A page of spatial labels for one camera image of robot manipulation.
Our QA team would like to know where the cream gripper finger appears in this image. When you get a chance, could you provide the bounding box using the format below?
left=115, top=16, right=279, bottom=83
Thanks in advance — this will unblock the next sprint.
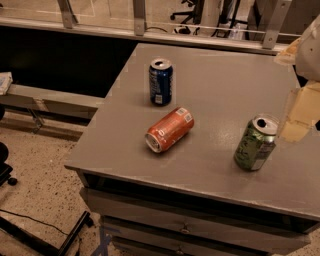
left=274, top=39, right=300, bottom=65
left=279, top=81, right=320, bottom=142

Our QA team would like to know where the red coke can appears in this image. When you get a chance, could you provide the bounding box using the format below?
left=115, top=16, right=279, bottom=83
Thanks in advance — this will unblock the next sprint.
left=145, top=107, right=194, bottom=153

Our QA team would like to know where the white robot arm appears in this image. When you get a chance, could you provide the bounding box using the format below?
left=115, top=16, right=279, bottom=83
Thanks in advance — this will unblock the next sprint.
left=274, top=15, right=320, bottom=142

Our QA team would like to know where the green soda can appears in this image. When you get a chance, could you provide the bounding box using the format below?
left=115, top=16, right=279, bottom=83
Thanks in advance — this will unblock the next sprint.
left=234, top=113, right=279, bottom=171

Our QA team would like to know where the blue soda can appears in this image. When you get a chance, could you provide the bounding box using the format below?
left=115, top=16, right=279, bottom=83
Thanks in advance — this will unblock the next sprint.
left=149, top=58, right=173, bottom=106

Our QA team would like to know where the black office chair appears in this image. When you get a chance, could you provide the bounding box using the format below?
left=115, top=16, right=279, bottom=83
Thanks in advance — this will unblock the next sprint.
left=170, top=0, right=204, bottom=35

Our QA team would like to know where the grey drawer cabinet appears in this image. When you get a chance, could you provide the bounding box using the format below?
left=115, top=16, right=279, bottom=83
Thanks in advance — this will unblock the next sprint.
left=67, top=44, right=320, bottom=256

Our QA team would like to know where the black floor stand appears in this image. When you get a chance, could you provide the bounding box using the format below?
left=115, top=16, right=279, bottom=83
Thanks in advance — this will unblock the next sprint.
left=0, top=210, right=94, bottom=256

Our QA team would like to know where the grey side bench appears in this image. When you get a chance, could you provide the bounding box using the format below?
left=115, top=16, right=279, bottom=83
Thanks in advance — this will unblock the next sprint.
left=0, top=72, right=103, bottom=127

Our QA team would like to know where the black chair base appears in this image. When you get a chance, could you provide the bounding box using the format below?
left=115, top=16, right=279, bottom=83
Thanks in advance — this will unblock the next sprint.
left=0, top=105, right=19, bottom=187

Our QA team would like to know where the metal railing frame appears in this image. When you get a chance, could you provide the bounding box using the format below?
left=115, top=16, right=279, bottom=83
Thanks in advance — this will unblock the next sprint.
left=0, top=0, right=299, bottom=55

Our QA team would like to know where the black floor cable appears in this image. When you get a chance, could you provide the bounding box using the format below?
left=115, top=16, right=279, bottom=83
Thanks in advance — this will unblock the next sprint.
left=0, top=208, right=69, bottom=236

